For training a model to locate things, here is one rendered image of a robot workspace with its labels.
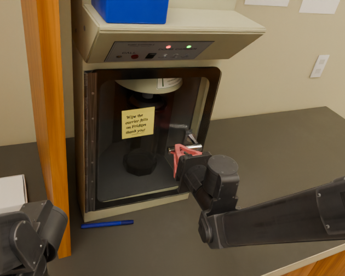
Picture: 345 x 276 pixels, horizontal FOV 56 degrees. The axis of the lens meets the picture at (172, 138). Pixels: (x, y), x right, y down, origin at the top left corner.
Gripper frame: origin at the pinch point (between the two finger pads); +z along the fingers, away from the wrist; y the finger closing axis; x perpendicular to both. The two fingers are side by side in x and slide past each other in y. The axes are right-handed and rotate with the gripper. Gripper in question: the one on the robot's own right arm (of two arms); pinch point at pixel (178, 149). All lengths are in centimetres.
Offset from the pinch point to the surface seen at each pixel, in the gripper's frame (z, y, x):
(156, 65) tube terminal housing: 6.1, 19.1, 5.7
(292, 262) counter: -23.0, -26.0, -28.4
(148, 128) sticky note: 4.4, 4.0, 6.4
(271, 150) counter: 21, -26, -56
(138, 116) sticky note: 4.4, 7.7, 9.2
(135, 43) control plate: -2.9, 27.3, 14.1
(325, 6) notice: 50, 23, -88
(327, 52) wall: 50, 3, -101
